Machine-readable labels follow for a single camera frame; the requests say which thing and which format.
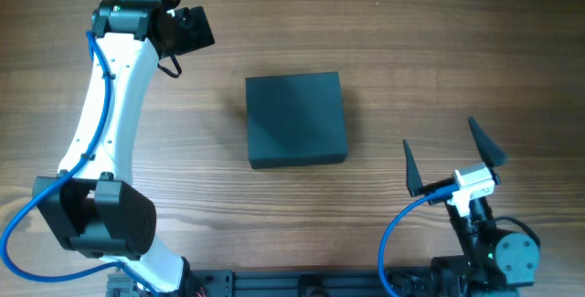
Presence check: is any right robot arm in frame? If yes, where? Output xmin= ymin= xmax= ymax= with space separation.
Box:
xmin=387 ymin=118 xmax=541 ymax=296

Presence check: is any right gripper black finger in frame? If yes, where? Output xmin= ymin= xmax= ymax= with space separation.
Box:
xmin=468 ymin=116 xmax=508 ymax=167
xmin=403 ymin=140 xmax=424 ymax=197

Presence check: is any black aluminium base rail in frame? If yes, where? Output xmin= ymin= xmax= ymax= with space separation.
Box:
xmin=105 ymin=267 xmax=441 ymax=297

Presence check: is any dark green box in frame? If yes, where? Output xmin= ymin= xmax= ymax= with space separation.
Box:
xmin=245 ymin=71 xmax=348 ymax=169

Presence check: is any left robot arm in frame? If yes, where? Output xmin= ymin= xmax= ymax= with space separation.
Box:
xmin=33 ymin=0 xmax=214 ymax=296

